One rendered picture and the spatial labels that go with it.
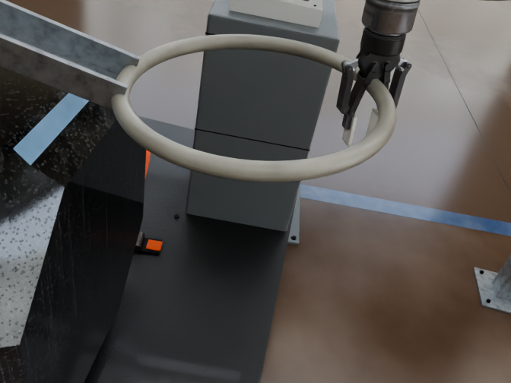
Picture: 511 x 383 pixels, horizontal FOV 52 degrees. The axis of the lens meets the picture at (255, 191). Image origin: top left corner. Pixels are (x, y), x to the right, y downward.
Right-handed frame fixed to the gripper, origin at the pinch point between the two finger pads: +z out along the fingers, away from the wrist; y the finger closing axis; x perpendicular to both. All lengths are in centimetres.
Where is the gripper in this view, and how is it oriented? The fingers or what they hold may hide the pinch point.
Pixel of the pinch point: (361, 128)
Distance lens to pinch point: 106.6
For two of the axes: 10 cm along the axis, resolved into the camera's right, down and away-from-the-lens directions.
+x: 2.7, 6.0, -7.5
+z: -0.9, 7.9, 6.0
